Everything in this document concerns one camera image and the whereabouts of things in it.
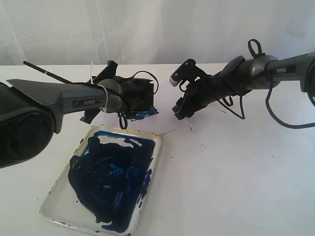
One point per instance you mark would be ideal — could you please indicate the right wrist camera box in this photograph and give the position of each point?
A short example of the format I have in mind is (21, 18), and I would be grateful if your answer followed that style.
(187, 71)

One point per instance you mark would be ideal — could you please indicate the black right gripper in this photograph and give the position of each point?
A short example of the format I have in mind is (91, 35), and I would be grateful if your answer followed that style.
(199, 94)

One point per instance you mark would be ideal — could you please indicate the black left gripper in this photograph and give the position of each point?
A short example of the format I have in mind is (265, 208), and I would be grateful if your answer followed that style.
(138, 92)

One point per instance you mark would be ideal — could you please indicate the black paintbrush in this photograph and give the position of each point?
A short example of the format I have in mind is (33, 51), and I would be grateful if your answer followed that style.
(50, 74)

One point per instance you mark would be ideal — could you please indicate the white paint tray blue paint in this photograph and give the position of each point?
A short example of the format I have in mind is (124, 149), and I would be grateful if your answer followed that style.
(103, 187)

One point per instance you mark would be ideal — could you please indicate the white paper with square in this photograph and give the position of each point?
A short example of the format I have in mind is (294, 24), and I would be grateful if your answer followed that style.
(165, 121)

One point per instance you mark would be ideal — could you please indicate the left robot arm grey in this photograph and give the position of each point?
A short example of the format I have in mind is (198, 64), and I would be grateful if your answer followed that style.
(32, 112)

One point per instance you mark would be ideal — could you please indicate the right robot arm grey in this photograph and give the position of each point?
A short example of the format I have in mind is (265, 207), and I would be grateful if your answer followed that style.
(239, 77)

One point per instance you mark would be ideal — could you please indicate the white backdrop curtain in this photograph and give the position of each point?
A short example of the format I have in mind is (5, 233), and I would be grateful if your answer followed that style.
(48, 32)

